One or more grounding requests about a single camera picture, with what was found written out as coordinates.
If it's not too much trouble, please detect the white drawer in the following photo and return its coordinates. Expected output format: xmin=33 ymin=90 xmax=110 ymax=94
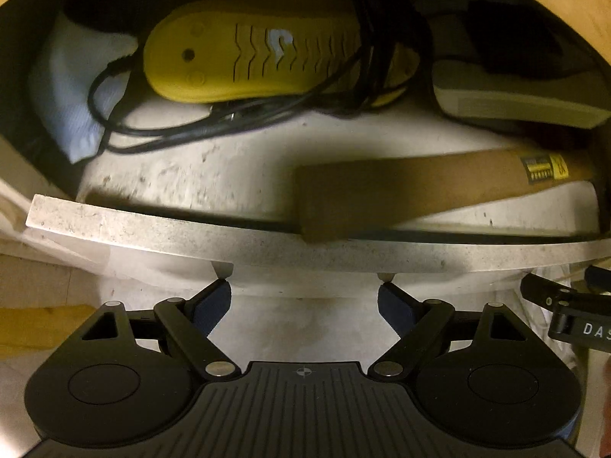
xmin=26 ymin=100 xmax=610 ymax=285

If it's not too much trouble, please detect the yellow shoe dryer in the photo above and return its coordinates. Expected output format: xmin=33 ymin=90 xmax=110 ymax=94
xmin=143 ymin=0 xmax=419 ymax=106

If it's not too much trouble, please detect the black power cable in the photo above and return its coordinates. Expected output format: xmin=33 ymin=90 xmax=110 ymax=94
xmin=88 ymin=44 xmax=407 ymax=155

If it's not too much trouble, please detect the light blue cloth bag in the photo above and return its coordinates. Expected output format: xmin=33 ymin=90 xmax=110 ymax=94
xmin=28 ymin=13 xmax=138 ymax=163

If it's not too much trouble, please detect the grey flat device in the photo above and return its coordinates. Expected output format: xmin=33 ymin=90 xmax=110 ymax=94
xmin=432 ymin=60 xmax=610 ymax=129

